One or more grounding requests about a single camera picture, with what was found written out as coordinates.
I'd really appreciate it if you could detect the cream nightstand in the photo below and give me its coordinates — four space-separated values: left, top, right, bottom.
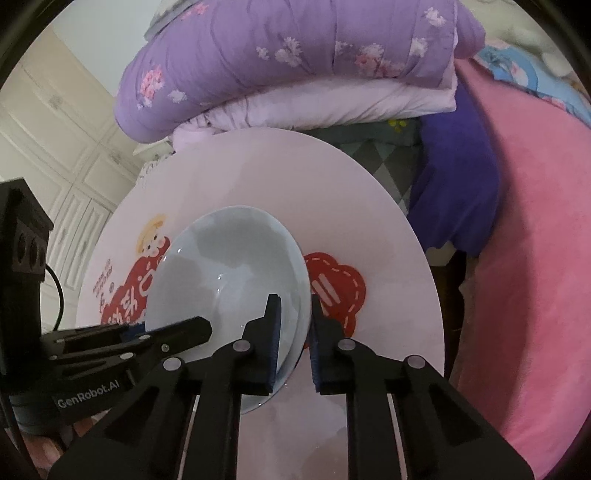
132 139 174 161

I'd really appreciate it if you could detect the round pink table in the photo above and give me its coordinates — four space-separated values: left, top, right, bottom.
75 127 446 480

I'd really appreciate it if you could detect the dark purple cloth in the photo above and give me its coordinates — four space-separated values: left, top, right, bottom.
408 84 501 257

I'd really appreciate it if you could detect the light pink folded blanket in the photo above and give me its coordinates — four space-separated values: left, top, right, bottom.
170 76 458 152

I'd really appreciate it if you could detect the black cable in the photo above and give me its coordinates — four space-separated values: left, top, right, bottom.
43 263 66 333

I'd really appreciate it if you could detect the large white bowl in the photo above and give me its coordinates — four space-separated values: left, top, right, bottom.
144 205 311 391

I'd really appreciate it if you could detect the cream plush toy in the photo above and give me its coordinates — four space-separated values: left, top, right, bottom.
505 25 575 79

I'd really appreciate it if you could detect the left hand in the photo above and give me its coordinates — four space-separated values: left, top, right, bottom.
22 418 95 479

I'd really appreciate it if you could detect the cream wardrobe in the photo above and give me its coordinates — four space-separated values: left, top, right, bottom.
1 28 139 331

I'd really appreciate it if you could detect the purple floral quilt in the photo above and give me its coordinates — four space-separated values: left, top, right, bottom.
114 0 486 143

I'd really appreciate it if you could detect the blue cartoon pillow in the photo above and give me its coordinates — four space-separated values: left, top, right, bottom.
473 42 590 127

